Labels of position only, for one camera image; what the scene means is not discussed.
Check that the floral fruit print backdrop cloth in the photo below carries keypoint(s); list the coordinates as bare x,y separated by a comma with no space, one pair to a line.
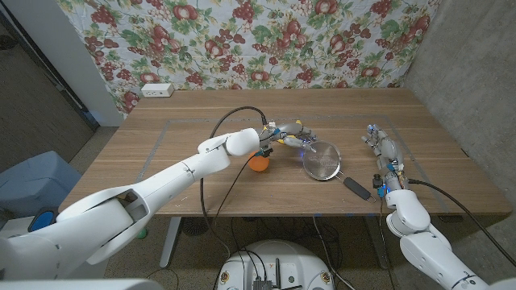
262,40

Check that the grey-blue plastic bin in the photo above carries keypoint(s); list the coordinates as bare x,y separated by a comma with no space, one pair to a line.
36,185

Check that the white power strip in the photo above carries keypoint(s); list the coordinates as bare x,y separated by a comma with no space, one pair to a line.
157,89

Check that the white robot torso edge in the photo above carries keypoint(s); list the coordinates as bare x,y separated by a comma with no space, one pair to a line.
80,284

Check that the black round fan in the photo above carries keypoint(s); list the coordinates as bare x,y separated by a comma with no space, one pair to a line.
196,225

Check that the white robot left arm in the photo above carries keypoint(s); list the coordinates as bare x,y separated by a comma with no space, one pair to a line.
181,173

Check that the white table leg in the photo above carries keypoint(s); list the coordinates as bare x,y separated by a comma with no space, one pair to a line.
169,245

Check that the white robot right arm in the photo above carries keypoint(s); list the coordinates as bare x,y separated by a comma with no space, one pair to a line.
407,209

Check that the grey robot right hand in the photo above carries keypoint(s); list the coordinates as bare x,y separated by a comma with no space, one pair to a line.
389,153

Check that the yellow toy banana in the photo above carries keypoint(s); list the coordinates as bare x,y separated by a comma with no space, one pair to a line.
298,121

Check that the green ball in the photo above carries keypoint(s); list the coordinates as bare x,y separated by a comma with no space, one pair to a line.
142,234

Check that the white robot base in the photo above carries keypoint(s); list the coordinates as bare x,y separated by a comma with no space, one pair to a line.
282,262

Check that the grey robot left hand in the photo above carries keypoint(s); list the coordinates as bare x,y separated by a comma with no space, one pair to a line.
290,131

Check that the blue foot pedal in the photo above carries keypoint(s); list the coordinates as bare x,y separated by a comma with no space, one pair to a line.
42,219

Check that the orange fruit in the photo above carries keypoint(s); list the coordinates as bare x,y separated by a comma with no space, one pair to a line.
258,164

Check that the grey table leg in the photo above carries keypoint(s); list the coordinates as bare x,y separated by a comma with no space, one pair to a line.
379,245

